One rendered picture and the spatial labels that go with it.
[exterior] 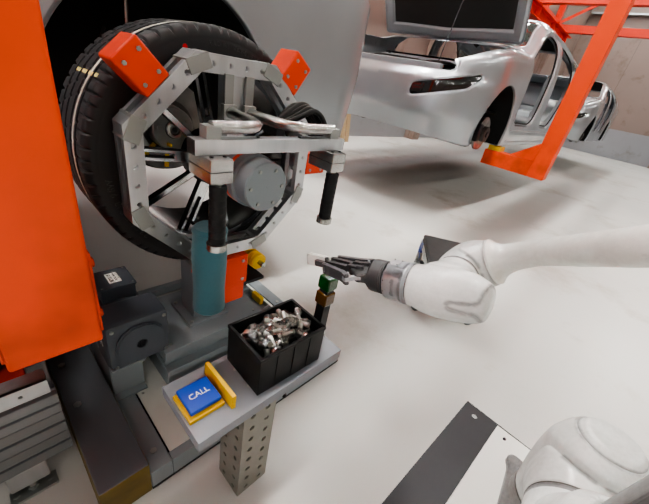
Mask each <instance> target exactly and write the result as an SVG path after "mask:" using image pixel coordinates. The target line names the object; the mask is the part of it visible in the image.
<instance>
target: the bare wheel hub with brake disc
mask: <svg viewBox="0 0 649 504"><path fill-rule="evenodd" d="M167 109H168V110H169V111H170V112H171V113H172V114H173V115H174V116H175V117H176V118H177V119H178V120H179V121H180V122H181V123H182V124H183V125H185V126H186V127H187V128H188V129H189V130H190V131H191V132H192V131H193V130H195V129H197V128H199V124H200V121H199V116H198V111H197V106H196V101H195V96H194V92H193V91H192V90H191V89H189V88H188V87H187V88H186V89H185V90H184V91H183V92H182V93H181V94H180V95H179V96H178V97H177V98H176V100H175V101H174V102H173V103H172V104H171V105H170V106H169V107H168V108H167ZM168 122H169V121H168V120H167V119H166V118H165V117H164V116H163V115H160V116H159V117H158V118H157V119H156V120H155V121H154V123H153V124H152V125H151V126H150V127H149V128H148V129H147V130H146V131H145V132H144V133H143V139H144V146H150V145H151V143H152V142H154V143H155V144H156V146H155V147H164V148H176V149H181V147H182V144H183V141H184V140H185V138H186V137H185V136H184V135H183V134H182V136H181V137H180V138H178V139H172V138H170V137H169V136H168V135H167V134H166V132H165V126H166V124H167V123H168ZM167 143H170V144H172V147H169V146H167ZM145 163H146V164H148V165H151V166H153V167H157V168H162V169H173V168H178V167H182V166H183V165H182V163H174V162H169V167H165V166H164V163H165V162H155V161H145Z"/></svg>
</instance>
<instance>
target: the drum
mask: <svg viewBox="0 0 649 504"><path fill-rule="evenodd" d="M226 156H227V157H229V158H231V159H233V161H234V162H233V171H234V172H233V182H232V183H231V184H226V185H227V195H228V196H229V197H231V198H232V199H233V200H235V201H237V202H238V203H240V204H242V205H244V206H248V207H250V208H252V209H254V210H256V211H265V210H268V209H270V208H272V207H273V206H275V205H276V204H277V203H278V201H279V200H280V199H281V197H282V195H283V193H284V190H285V186H286V177H285V173H284V171H283V169H282V168H281V167H280V166H279V165H278V164H276V163H274V162H272V161H271V159H269V158H268V157H267V156H265V155H263V154H261V153H256V154H230V155H226Z"/></svg>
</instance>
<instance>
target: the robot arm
mask: <svg viewBox="0 0 649 504"><path fill-rule="evenodd" d="M307 264H309V265H313V266H317V267H321V268H322V270H323V273H324V274H326V275H328V276H330V277H332V278H335V279H337V280H339V281H341V282H342V283H343V284H344V285H349V281H355V282H358V283H365V284H366V286H367V288H368V289H369V290H371V291H374V292H377V293H380V294H383V296H384V297H385V298H386V299H390V300H393V301H396V302H400V303H402V304H405V305H409V306H412V307H414V308H415V309H417V310H418V311H420V312H422V313H425V314H427V315H430V316H433V317H436V318H439V319H443V320H447V321H452V322H458V323H467V324H479V323H483V322H485V321H486V320H487V319H488V317H489V316H490V314H491V312H492V310H493V307H494V304H495V300H496V289H495V287H496V286H498V285H501V284H504V283H505V281H506V279H507V277H508V276H509V275H510V274H512V273H514V272H516V271H519V270H522V269H527V268H532V267H539V266H573V267H610V268H649V224H647V225H640V226H634V227H626V228H619V229H611V230H603V231H596V232H588V233H580V234H572V235H564V236H557V237H549V238H541V239H534V240H528V241H522V242H516V243H509V244H499V243H496V242H494V241H493V240H491V239H486V240H472V241H466V242H463V243H460V244H458V245H457V246H455V247H453V248H452V249H450V250H449V251H448V252H446V253H445V254H444V255H443V256H442V257H441V258H440V259H439V261H435V262H429V263H428V264H416V263H413V262H412V263H411V262H406V261H401V260H397V259H395V260H392V261H386V260H382V259H374V258H359V257H351V256H343V255H338V257H329V256H325V255H321V254H316V253H312V252H309V253H307ZM505 464H506V472H505V475H504V479H503V483H502V487H501V490H500V494H499V498H498V502H497V504H649V460H648V459H647V457H646V455H645V453H644V452H643V450H642V449H641V447H640V446H639V445H638V444H637V443H636V442H635V440H633V439H632V438H631V437H630V436H629V435H628V434H626V433H625V432H624V431H622V430H621V429H620V428H618V427H616V426H615V425H613V424H611V423H609V422H607V421H604V420H602V419H598V418H592V417H586V416H577V417H571V418H568V419H564V420H562V421H560V422H557V423H555V424H554V425H552V426H551V427H550V428H549V429H547V430H546V431H545V432H544V434H543V435H542V436H541V437H540V438H539V439H538V440H537V442H536V443H535V444H534V446H533V447H532V448H531V450H530V451H529V453H528V454H527V456H526V457H525V459H524V461H523V462H522V461H521V460H520V459H519V458H518V457H517V456H515V455H512V454H510V455H508V456H507V457H506V459H505Z"/></svg>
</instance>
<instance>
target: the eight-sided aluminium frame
mask: <svg viewBox="0 0 649 504"><path fill-rule="evenodd" d="M163 67H164V68H165V70H166V71H167V72H168V73H169V76H168V77H167V78H166V79H165V80H164V81H163V82H162V83H161V84H160V85H159V86H158V87H157V88H156V89H155V90H154V91H153V92H152V94H151V95H150V96H148V97H145V96H143V95H141V94H139V93H137V94H136V95H135V96H134V97H133V98H132V99H131V100H130V101H129V102H128V103H127V104H126V105H125V106H124V107H123V108H120V109H119V112H118V113H117V114H116V115H115V116H114V117H113V118H112V123H113V131H112V133H114V140H115V148H116V156H117V164H118V172H119V181H120V189H121V197H122V203H121V205H122V206H123V213H124V215H125V216H126V217H127V218H128V219H129V221H130V222H131V223H132V224H134V225H135V226H137V227H138V228H140V229H141V230H142V231H145V232H147V233H148V234H150V235H151V236H153V237H155V238H156V239H158V240H160V241H161V242H163V243H165V244H166V245H168V246H169V247H171V248H173V249H174V250H176V251H178V252H179V253H181V254H182V255H184V256H186V257H187V258H188V259H189V260H191V246H192V241H191V240H189V239H188V238H187V237H185V236H184V235H182V234H181V233H179V232H178V231H176V230H175V229H173V228H172V227H170V226H169V225H167V224H166V223H165V222H163V221H162V220H160V219H159V218H157V217H156V216H154V215H153V214H151V213H150V212H149V200H148V188H147V175H146V163H145V151H144V139H143V133H144V132H145V131H146V130H147V129H148V128H149V127H150V126H151V125H152V124H153V123H154V121H155V120H156V119H157V118H158V117H159V116H160V115H161V114H162V113H163V112H164V111H165V110H166V109H167V108H168V107H169V106H170V105H171V104H172V103H173V102H174V101H175V100H176V98H177V97H178V96H179V95H180V94H181V93H182V92H183V91H184V90H185V89H186V88H187V87H188V86H189V85H190V84H191V83H192V82H193V81H194V80H195V79H196V78H197V77H198V75H199V74H200V73H201V72H207V73H214V74H221V75H224V73H227V74H233V75H234V76H235V77H242V78H245V76H247V77H254V78H255V79H256V80H259V81H260V83H261V85H262V86H263V88H264V90H265V91H266V93H267V95H268V96H269V98H270V100H271V101H272V103H273V104H274V106H275V108H276V109H277V111H278V113H279V114H280V113H281V112H282V111H283V110H284V109H285V108H286V107H287V106H288V105H289V104H291V103H294V102H296V100H295V98H294V96H293V94H292V92H291V91H290V89H289V87H288V86H287V84H286V83H285V82H284V81H283V79H282V77H283V74H282V73H281V72H280V70H279V68H278V66H277V65H273V64H270V63H266V62H262V61H257V60H254V61H253V60H247V59H242V58H237V57H232V56H226V55H221V54H216V53H211V52H208V51H204V50H199V49H195V48H193V49H190V48H184V47H182V48H181V49H180V50H179V51H178V52H177V53H176V54H174V55H173V57H172V58H171V59H170V60H169V61H168V62H167V63H166V64H165V65H164V66H163ZM307 155H308V152H287V153H286V161H285V170H284V173H285V177H286V186H285V190H284V193H283V195H282V197H281V199H280V200H279V201H278V203H277V204H276V205H275V206H273V207H272V208H270V209H268V210H265V211H262V212H261V213H260V215H259V216H258V217H257V218H256V219H255V220H254V222H253V223H252V224H251V225H250V226H249V228H248V229H246V230H243V231H238V232H234V233H229V234H227V255H230V254H233V253H237V252H241V251H245V250H248V249H252V248H253V249H255V248H256V247H259V246H261V245H262V243H263V242H265V241H266V239H267V237H268V236H269V235H270V234H271V233H272V231H273V230H274V229H275V228H276V227H277V225H278V224H279V223H280V222H281V220H282V219H283V218H284V217H285V216H286V214H287V213H288V212H289V211H290V210H291V208H292V207H293V206H294V205H295V204H296V203H297V202H298V200H299V199H300V197H301V195H302V191H303V182H304V175H305V169H306V162H307Z"/></svg>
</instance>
